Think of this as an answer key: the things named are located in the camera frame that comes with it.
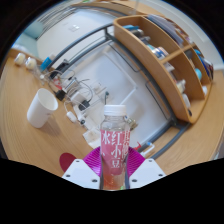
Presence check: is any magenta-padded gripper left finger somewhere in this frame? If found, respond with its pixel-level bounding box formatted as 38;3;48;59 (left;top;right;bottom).
61;147;104;190

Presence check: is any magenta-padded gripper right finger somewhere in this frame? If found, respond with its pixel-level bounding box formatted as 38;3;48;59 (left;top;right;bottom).
124;146;167;190

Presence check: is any pink-labelled clear drink bottle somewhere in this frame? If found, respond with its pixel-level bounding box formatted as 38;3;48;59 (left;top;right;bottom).
99;104;132;191

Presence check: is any flat round red coaster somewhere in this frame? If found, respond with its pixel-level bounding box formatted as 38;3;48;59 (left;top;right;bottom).
59;152;78;173

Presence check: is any crumpled white tissue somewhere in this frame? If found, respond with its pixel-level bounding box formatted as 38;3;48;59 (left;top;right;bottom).
82;128;103;149

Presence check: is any brown tree creature figurine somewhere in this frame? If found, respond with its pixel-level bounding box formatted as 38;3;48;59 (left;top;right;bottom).
124;116;139;132

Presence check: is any white power strip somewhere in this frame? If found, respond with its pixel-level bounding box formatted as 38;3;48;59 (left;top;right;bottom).
74;109;88;126

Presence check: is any small white oval case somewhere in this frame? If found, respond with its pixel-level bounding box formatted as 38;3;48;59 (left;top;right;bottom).
65;110;76;122

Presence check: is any wooden wardrobe side panel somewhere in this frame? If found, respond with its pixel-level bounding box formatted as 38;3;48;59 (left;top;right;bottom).
156;66;224;174

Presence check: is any black power adapter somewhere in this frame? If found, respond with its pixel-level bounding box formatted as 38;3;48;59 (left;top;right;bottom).
79;99;91;111

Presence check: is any white paper cup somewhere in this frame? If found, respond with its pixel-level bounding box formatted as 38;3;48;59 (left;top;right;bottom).
26;87;59;129

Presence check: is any small black box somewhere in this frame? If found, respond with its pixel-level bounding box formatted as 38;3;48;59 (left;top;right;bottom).
54;89;66;101

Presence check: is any wooden shelf unit with items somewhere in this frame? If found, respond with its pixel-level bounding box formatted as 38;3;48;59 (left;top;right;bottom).
113;13;215;125

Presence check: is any small blue bottle white cap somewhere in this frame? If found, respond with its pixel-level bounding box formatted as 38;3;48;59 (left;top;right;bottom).
39;55;54;73

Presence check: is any teal cushion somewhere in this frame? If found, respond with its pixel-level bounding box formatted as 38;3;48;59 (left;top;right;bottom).
23;21;44;40

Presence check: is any grey metal desk frame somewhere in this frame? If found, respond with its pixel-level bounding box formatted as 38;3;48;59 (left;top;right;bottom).
49;22;198;160

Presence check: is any long wooden wall shelf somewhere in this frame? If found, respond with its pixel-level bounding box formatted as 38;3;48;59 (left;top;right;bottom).
83;0;161;16

